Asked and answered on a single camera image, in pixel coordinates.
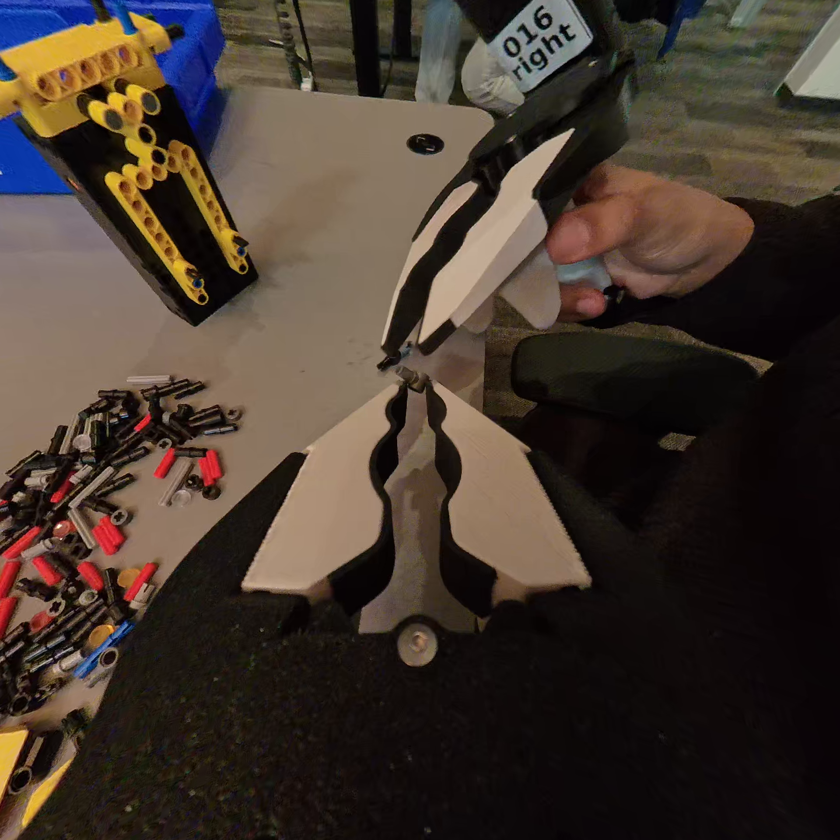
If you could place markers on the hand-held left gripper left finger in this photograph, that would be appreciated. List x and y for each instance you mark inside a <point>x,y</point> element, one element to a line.
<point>315,518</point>

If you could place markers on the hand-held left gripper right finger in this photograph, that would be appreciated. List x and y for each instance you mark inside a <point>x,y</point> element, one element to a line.
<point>512,518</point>

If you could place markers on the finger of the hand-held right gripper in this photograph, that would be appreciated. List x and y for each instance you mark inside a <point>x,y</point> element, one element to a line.
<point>410,289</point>
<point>489,249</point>

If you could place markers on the black plastic pin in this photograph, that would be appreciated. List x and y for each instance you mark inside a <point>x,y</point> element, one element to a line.
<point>390,359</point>

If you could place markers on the grey plastic connector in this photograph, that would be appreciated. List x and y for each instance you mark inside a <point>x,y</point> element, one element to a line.
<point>412,377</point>

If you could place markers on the pile of plastic building parts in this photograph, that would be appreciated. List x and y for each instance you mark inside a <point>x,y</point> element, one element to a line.
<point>108,535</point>

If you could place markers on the person's right forearm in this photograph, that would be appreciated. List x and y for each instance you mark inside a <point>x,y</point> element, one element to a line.
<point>787,275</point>

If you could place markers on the person's right hand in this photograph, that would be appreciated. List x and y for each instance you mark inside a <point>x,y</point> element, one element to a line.
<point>656,229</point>

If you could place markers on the clear plastic bag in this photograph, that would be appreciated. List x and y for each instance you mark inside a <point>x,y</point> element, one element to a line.
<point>438,52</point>

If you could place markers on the black chair armrest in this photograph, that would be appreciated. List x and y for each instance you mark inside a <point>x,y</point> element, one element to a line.
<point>623,374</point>

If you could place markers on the black desk leg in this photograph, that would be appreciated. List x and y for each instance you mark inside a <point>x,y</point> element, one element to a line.
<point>377,46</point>

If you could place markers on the person's black knit sweater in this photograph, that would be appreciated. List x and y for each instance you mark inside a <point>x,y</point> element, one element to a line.
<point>754,525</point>

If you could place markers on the blue storage bin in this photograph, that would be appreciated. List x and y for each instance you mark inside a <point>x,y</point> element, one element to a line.
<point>197,62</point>

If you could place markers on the black and yellow brick model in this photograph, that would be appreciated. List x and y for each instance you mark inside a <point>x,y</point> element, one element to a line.
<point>92,65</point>

